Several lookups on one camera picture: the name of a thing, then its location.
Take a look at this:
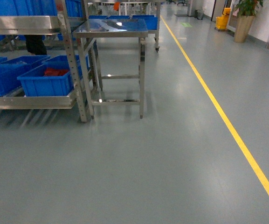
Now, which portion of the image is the red parts pile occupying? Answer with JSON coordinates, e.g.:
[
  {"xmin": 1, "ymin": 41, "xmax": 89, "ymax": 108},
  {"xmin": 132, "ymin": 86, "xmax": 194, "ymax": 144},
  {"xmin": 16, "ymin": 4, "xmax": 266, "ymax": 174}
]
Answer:
[{"xmin": 43, "ymin": 67, "xmax": 69, "ymax": 77}]

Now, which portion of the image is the yellow mop bucket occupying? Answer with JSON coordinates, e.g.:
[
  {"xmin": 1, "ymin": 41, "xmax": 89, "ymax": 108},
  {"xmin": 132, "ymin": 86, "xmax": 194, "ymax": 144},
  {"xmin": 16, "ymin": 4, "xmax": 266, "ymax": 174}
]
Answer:
[{"xmin": 215, "ymin": 7, "xmax": 231, "ymax": 31}]

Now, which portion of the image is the blue bin with red parts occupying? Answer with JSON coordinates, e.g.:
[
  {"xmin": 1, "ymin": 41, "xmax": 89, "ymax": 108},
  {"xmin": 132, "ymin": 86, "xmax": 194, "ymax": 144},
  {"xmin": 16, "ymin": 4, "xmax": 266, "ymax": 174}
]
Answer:
[{"xmin": 18, "ymin": 63, "xmax": 74, "ymax": 97}]

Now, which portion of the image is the plant in tan pot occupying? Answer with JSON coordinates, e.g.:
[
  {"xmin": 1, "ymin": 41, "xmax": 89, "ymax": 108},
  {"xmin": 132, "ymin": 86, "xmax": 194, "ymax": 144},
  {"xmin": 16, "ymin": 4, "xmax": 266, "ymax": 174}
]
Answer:
[{"xmin": 234, "ymin": 0, "xmax": 263, "ymax": 43}]

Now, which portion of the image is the stainless steel side table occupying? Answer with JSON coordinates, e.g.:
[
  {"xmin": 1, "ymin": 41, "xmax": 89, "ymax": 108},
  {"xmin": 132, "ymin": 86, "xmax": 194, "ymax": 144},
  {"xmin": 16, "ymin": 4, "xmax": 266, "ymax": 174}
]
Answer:
[{"xmin": 73, "ymin": 19, "xmax": 148, "ymax": 118}]

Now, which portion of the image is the stainless steel shelf rack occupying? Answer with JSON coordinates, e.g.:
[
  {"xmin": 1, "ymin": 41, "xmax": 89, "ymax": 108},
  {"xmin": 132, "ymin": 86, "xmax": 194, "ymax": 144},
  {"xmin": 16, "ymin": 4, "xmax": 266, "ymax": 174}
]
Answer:
[{"xmin": 0, "ymin": 0, "xmax": 93, "ymax": 123}]

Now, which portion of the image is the empty blue bin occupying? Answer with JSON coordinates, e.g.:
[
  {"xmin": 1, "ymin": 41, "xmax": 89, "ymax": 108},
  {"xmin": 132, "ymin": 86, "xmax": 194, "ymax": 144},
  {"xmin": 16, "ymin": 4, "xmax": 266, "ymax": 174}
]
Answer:
[{"xmin": 0, "ymin": 55, "xmax": 50, "ymax": 97}]

